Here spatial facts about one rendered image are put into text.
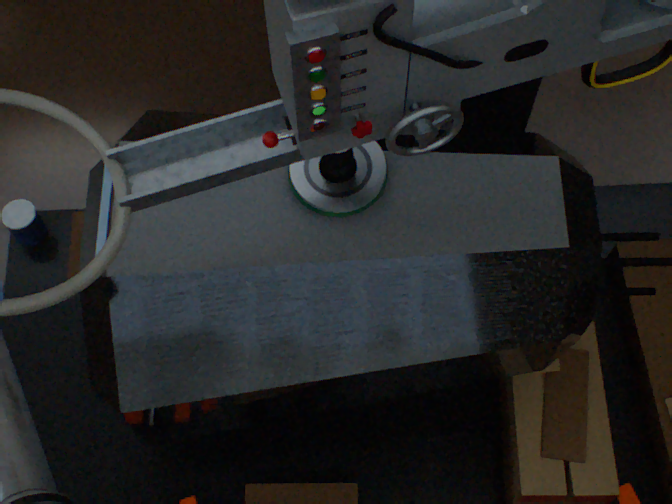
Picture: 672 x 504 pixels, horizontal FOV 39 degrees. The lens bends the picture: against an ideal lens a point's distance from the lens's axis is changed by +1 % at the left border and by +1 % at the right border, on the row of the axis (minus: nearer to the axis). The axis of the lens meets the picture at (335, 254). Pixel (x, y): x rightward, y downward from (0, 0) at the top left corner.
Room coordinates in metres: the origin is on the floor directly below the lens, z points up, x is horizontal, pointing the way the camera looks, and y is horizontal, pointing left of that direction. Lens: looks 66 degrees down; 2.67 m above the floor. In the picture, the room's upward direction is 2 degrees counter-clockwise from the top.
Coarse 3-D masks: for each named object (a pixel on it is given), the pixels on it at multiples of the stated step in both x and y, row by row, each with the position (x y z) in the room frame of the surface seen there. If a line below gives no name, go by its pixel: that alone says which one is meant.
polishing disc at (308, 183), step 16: (368, 144) 1.07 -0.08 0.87; (304, 160) 1.04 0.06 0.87; (368, 160) 1.03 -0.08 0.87; (384, 160) 1.03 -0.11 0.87; (304, 176) 1.00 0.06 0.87; (320, 176) 1.00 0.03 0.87; (368, 176) 0.99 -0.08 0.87; (384, 176) 0.99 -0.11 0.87; (304, 192) 0.96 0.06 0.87; (320, 192) 0.96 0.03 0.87; (336, 192) 0.96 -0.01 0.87; (352, 192) 0.95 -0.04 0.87; (368, 192) 0.95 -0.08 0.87; (320, 208) 0.92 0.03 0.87; (336, 208) 0.92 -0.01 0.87; (352, 208) 0.92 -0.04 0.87
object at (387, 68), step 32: (288, 0) 0.93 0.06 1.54; (320, 0) 0.92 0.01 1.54; (352, 0) 0.92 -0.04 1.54; (384, 0) 0.93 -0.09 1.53; (352, 32) 0.91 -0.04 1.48; (384, 32) 0.93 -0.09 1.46; (352, 64) 0.91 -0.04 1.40; (384, 64) 0.93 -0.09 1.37; (288, 96) 0.96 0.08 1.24; (352, 96) 0.91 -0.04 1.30; (384, 96) 0.93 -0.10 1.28; (384, 128) 0.93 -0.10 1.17
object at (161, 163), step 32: (192, 128) 0.99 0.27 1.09; (224, 128) 1.01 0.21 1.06; (256, 128) 1.01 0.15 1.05; (448, 128) 0.98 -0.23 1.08; (128, 160) 0.95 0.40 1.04; (160, 160) 0.95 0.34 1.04; (192, 160) 0.95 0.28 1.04; (224, 160) 0.94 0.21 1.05; (256, 160) 0.91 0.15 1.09; (288, 160) 0.93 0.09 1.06; (160, 192) 0.86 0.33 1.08; (192, 192) 0.87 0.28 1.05
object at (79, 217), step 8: (80, 216) 1.34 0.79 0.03; (72, 224) 1.32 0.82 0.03; (80, 224) 1.32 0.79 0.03; (72, 232) 1.29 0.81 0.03; (80, 232) 1.29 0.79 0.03; (72, 240) 1.26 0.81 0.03; (80, 240) 1.26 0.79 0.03; (72, 248) 1.23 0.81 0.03; (80, 248) 1.23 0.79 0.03; (72, 256) 1.21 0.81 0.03; (72, 264) 1.18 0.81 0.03; (72, 272) 1.15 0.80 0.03
